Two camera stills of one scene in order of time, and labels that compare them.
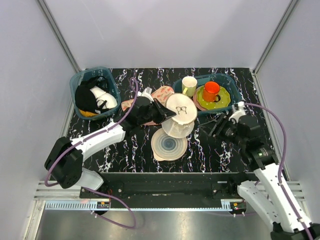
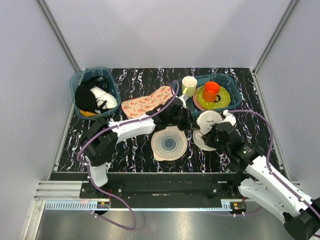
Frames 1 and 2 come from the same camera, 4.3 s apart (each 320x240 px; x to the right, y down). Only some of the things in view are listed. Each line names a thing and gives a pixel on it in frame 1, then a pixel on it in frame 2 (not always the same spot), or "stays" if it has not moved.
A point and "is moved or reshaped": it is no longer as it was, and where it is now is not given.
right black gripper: [220, 124] → [208, 139]
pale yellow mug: [189, 86] stays
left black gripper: [164, 113] → [189, 123]
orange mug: [211, 90] stays
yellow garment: [86, 114] stays
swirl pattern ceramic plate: [166, 148] stays
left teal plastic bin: [95, 93] stays
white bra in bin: [104, 100] stays
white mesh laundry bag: [182, 124] is moved or reshaped
